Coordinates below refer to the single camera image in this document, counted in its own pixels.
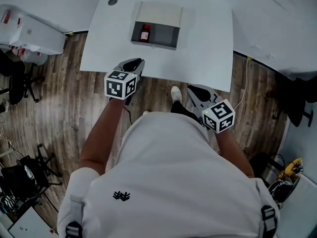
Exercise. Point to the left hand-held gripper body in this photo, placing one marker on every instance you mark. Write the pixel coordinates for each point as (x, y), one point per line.
(120, 85)

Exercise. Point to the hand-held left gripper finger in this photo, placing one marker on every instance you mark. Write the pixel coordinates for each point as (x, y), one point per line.
(138, 68)
(128, 63)

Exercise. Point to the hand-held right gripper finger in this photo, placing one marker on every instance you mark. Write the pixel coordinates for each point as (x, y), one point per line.
(195, 101)
(204, 92)

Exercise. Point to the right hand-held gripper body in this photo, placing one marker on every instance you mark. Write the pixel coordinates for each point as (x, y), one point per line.
(219, 116)

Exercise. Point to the small red bottle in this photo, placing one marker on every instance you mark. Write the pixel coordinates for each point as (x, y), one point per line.
(144, 35)

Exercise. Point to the grey box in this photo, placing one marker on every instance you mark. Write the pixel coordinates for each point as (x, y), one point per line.
(163, 35)

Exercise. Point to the person's left forearm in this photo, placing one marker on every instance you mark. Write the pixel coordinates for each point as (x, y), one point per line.
(99, 137)

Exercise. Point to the person's right forearm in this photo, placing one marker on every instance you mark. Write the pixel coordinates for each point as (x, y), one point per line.
(232, 152)

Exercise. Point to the person's black trouser leg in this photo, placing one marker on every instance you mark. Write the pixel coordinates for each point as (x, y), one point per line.
(183, 111)

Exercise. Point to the white shoe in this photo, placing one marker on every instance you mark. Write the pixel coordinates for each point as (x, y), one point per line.
(146, 112)
(176, 93)

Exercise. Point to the person's white shirt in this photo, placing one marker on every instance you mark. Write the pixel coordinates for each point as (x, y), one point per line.
(168, 170)

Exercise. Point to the black office chair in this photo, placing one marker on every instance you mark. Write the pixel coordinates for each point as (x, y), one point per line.
(16, 83)
(22, 180)
(296, 100)

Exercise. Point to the yellow tool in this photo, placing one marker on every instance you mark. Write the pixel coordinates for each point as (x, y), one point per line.
(293, 167)

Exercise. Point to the plastic bag with red labels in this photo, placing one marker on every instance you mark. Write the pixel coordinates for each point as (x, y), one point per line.
(29, 56)
(11, 21)

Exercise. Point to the white low cabinet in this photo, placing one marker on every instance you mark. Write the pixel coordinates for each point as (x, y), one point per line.
(27, 225)

